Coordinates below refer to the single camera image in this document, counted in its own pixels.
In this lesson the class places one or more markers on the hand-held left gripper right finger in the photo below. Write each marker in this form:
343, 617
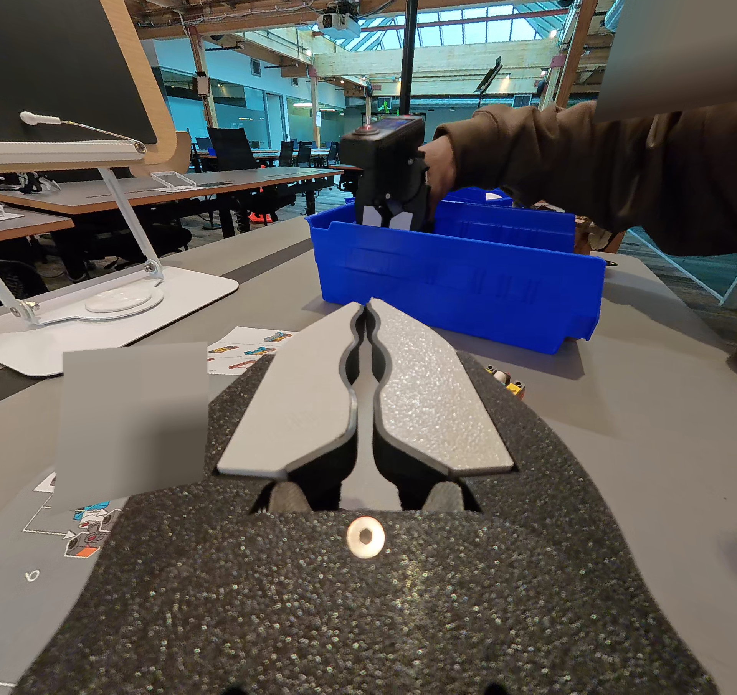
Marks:
437, 413

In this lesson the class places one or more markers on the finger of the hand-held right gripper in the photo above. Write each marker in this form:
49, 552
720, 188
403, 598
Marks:
372, 217
401, 222

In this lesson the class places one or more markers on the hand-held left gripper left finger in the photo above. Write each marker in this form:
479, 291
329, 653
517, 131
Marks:
299, 407

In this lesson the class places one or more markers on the blue plastic bin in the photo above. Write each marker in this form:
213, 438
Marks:
460, 286
469, 195

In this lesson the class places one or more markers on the person's right forearm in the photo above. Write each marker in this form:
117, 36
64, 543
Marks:
576, 159

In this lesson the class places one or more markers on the grey desk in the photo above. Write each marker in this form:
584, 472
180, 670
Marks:
633, 418

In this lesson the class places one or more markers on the long wood-edged desk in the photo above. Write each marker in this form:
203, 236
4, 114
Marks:
115, 188

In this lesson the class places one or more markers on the person's right hand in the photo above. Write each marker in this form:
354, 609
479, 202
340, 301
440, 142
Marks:
440, 171

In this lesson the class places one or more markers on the grey instruction booklet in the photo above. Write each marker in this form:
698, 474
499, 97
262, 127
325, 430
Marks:
247, 349

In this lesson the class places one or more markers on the small colourful toy brick assembly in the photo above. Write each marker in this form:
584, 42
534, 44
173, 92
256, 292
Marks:
512, 387

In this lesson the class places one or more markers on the black vertical pole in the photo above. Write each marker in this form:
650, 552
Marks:
410, 44

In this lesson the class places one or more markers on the orange floor object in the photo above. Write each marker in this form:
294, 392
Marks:
260, 218

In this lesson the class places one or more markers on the ceiling projector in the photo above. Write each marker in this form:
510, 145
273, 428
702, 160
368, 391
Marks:
339, 21

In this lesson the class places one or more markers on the black office chair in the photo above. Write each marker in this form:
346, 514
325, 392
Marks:
230, 148

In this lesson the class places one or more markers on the crumpled brown paper bag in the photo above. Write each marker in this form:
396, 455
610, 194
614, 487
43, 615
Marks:
582, 234

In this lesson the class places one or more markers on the white monitor stand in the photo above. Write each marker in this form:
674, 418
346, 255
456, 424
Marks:
144, 298

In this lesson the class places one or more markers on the clear acrylic stand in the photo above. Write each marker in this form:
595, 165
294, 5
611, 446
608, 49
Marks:
170, 180

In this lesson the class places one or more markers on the black screen with wooden frame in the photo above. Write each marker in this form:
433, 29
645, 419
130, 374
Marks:
63, 44

